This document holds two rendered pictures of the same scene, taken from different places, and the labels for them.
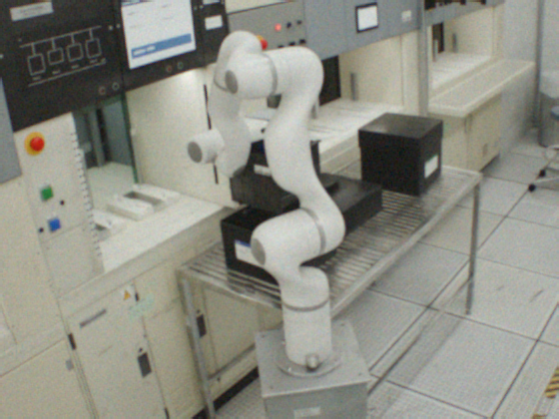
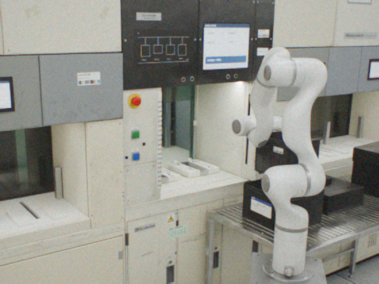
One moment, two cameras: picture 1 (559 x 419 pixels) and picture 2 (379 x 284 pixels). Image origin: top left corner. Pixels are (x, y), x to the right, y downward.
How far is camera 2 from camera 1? 0.47 m
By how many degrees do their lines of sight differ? 17
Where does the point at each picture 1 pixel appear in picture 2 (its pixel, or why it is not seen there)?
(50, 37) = (156, 36)
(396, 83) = not seen: outside the picture
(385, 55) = not seen: outside the picture
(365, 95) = (368, 134)
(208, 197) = (238, 172)
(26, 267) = (111, 178)
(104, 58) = (187, 58)
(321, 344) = (297, 261)
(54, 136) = (147, 99)
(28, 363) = (94, 244)
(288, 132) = (298, 110)
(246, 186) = (265, 160)
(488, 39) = not seen: outside the picture
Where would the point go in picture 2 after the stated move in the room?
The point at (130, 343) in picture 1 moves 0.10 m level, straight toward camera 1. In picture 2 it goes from (164, 254) to (165, 264)
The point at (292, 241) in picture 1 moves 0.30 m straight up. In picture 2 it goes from (288, 179) to (295, 94)
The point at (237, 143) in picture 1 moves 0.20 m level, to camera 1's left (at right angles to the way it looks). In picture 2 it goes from (264, 123) to (216, 120)
